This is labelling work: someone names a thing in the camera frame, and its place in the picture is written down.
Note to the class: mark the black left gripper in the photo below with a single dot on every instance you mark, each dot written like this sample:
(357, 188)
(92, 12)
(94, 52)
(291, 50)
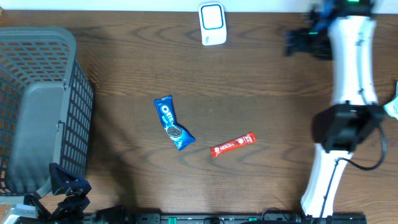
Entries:
(74, 207)

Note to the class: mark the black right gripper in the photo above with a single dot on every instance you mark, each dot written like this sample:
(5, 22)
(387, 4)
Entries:
(323, 53)

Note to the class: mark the mint green wipes pack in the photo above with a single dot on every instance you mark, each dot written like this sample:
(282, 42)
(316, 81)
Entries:
(391, 108)

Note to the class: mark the red Nescafe coffee stick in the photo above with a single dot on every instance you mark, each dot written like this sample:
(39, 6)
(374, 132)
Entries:
(242, 141)

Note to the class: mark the blue Oreo cookie pack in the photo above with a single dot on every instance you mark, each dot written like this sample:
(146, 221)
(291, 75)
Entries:
(176, 132)

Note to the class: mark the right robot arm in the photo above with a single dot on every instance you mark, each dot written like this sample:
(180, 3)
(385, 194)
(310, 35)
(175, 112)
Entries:
(341, 31)

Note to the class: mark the grey plastic shopping basket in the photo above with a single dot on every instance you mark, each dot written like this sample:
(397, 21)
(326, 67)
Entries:
(46, 110)

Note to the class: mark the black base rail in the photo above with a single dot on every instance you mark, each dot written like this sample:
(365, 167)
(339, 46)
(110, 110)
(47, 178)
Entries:
(120, 214)

